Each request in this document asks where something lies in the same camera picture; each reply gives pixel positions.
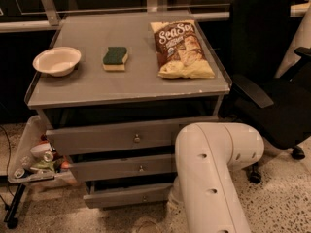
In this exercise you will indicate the grey drawer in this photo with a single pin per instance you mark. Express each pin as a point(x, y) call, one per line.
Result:
point(120, 136)
point(138, 194)
point(124, 168)

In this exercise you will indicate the black stand with cable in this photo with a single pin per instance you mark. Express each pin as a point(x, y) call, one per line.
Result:
point(11, 209)

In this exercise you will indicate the black office chair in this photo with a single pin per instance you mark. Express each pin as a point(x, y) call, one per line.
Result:
point(279, 108)

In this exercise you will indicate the white bowl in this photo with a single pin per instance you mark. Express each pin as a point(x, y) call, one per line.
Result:
point(57, 62)

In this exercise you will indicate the metal railing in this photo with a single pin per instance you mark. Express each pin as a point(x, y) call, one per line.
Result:
point(39, 15)

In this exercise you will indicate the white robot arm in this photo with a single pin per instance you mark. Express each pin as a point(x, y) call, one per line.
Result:
point(205, 154)

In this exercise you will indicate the grey bottom drawer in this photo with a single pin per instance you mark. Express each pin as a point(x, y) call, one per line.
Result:
point(138, 194)

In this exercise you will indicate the brown yellow chips bag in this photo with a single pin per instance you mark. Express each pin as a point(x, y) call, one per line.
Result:
point(179, 52)

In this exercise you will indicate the grey top drawer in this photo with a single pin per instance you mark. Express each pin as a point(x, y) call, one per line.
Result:
point(120, 136)

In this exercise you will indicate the grey drawer cabinet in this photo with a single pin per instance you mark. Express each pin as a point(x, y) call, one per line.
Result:
point(92, 96)

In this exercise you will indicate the clear plastic trash bin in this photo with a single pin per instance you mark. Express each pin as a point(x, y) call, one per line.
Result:
point(27, 165)

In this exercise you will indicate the grey middle drawer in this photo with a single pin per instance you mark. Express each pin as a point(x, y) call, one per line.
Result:
point(124, 168)

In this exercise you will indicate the green yellow sponge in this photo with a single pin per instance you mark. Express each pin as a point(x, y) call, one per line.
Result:
point(115, 59)

